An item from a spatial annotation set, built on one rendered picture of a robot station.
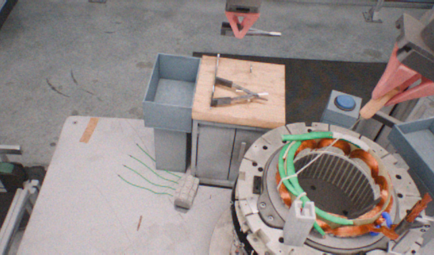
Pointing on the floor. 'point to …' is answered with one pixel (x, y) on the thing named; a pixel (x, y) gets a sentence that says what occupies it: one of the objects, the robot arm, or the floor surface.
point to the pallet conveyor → (5, 183)
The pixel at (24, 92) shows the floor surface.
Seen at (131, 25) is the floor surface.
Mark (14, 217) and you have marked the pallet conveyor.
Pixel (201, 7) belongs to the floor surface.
